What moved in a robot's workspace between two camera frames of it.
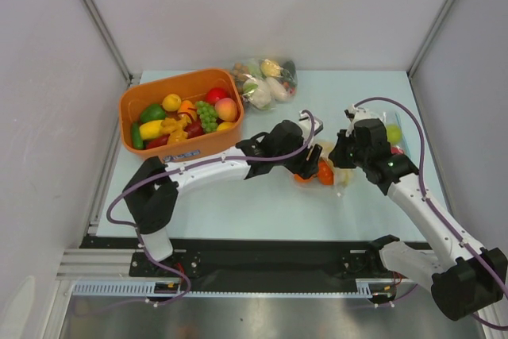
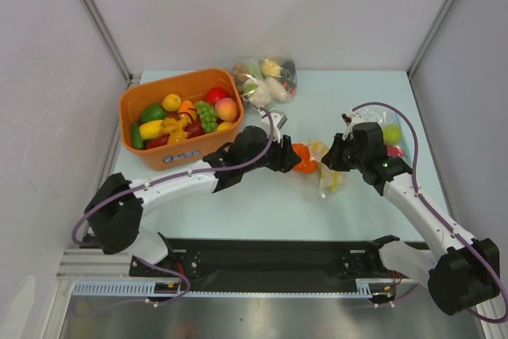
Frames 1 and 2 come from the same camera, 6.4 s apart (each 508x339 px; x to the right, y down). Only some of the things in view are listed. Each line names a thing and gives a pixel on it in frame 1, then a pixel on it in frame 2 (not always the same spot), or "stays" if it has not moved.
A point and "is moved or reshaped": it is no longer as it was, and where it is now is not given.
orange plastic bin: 191,87 stays
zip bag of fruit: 328,175 is moved or reshaped
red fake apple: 214,94 stays
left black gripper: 306,168 to 284,157
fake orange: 325,174 is moved or reshaped
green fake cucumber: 137,142 stays
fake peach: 226,109 stays
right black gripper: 341,152 stays
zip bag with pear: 396,136 stays
